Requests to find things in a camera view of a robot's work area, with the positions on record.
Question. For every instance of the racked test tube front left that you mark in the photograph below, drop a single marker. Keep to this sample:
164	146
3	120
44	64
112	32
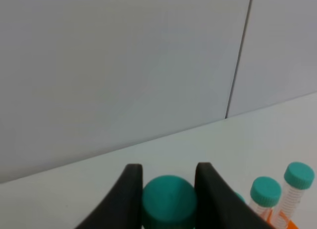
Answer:
240	197

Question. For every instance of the racked test tube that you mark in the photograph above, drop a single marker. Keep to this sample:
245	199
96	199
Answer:
240	197
265	194
298	177

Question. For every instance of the orange test tube rack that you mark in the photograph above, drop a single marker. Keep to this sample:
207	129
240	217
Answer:
284	220

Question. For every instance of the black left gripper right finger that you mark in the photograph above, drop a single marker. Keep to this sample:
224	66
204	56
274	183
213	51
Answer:
219	207

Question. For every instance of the teal capped clear test tube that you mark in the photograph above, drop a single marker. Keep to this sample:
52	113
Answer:
169	202

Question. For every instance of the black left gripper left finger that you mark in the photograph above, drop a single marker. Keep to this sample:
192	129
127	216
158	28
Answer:
122	206

